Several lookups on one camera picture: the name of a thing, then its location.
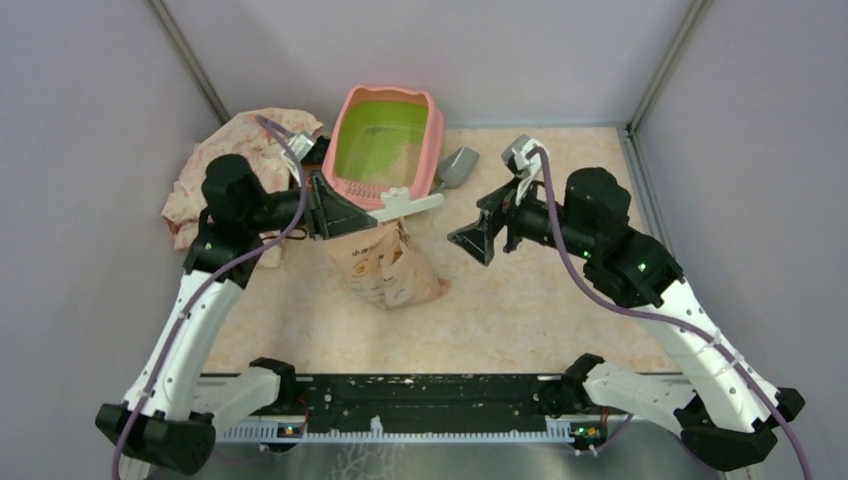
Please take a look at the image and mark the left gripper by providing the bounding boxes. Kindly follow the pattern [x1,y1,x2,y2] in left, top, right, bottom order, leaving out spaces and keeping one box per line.
[244,168,379,241]

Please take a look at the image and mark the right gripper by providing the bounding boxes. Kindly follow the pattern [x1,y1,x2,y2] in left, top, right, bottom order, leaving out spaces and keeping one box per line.
[448,173,597,264]

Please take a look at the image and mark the white bag sealing clip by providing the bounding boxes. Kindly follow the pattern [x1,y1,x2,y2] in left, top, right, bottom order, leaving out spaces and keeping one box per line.
[368,187,444,223]

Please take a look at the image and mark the pink cat litter bag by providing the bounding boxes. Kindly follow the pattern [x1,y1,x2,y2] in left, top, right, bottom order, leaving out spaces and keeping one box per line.
[326,219,451,310]

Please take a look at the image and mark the metal litter scoop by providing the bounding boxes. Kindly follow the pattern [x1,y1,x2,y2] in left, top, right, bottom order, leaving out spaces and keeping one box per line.
[430,146,480,194]

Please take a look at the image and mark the pink and green litter box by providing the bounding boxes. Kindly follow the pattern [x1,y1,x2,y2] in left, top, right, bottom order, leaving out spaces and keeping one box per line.
[322,85,444,210]

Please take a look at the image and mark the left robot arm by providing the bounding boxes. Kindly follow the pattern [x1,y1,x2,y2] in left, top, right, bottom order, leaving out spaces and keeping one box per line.
[95,154,377,479]

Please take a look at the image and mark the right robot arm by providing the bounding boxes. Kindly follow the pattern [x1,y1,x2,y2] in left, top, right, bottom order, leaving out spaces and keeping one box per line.
[448,167,805,472]

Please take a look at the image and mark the beige litter pellets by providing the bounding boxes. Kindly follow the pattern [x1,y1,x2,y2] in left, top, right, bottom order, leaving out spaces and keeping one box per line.
[371,142,421,187]

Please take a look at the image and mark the pink floral cloth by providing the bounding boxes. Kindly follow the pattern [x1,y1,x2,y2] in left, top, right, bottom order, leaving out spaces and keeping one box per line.
[162,108,323,268]

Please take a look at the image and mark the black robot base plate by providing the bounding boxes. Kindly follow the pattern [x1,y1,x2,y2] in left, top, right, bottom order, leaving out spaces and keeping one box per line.
[236,372,627,437]

